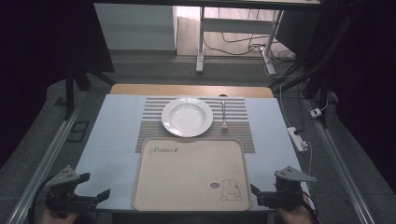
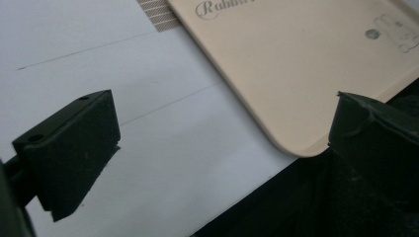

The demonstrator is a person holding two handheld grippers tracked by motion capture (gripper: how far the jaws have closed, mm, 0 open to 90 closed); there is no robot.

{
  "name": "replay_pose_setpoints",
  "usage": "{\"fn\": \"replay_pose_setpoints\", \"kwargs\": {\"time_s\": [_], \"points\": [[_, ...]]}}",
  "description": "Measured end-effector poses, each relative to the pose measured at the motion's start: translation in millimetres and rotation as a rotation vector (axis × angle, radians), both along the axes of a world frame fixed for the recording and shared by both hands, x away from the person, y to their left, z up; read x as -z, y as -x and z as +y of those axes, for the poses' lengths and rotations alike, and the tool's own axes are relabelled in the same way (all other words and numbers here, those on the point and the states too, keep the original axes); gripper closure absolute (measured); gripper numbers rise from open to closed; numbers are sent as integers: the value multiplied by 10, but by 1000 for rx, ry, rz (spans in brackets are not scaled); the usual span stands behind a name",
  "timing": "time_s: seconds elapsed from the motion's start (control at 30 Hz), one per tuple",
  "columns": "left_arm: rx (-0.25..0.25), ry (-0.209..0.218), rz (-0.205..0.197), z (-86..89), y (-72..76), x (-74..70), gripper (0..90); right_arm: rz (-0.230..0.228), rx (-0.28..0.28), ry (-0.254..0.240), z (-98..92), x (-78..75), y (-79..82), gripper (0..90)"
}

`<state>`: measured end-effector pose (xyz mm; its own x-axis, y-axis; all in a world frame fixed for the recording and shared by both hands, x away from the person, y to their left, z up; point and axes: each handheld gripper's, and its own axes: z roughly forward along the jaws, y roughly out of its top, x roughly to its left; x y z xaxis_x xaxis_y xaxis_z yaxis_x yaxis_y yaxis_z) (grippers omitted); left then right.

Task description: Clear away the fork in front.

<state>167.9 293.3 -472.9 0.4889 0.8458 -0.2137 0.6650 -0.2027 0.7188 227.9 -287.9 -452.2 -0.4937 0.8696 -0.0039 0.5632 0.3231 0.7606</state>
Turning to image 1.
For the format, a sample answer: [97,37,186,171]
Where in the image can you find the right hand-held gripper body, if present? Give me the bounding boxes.
[257,165,318,213]

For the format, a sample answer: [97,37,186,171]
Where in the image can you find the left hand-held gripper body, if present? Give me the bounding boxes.
[45,165,98,217]

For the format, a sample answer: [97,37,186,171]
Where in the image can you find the person's left hand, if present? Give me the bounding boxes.
[37,208,79,224]

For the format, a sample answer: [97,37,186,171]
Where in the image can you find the person's right hand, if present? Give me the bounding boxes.
[275,198,315,224]

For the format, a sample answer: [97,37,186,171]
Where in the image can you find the white power strip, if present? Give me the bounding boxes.
[287,126,309,153]

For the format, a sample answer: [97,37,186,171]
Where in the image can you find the striped woven placemat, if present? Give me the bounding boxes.
[134,96,256,154]

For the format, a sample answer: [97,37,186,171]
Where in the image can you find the beige tray with rabbit print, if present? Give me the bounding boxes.
[131,137,252,213]

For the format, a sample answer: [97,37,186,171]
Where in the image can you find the silver metal fork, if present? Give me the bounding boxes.
[220,100,229,132]

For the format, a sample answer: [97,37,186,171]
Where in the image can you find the black metal stand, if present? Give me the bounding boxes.
[267,12,356,129]
[63,60,117,121]

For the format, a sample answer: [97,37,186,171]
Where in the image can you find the white round plate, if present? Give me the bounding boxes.
[161,96,215,138]

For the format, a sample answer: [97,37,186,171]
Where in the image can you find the dark curtain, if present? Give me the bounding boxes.
[0,0,115,169]
[320,0,396,194]

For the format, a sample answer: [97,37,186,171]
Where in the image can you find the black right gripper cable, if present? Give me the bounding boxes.
[301,189,322,224]

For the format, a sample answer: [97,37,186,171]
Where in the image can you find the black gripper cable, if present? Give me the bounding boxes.
[27,175,56,224]
[301,189,322,224]

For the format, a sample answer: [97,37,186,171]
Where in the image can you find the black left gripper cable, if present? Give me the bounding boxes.
[27,175,56,224]

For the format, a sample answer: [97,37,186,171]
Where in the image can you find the white power strip cable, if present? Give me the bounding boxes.
[305,141,314,179]

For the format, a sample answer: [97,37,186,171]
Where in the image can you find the aluminium rail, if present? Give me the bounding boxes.
[303,98,376,224]
[6,90,91,224]

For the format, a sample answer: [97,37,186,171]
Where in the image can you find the tangle of floor cables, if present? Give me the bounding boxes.
[203,8,297,64]

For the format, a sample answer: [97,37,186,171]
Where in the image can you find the white desk frame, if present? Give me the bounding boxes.
[195,6,285,77]

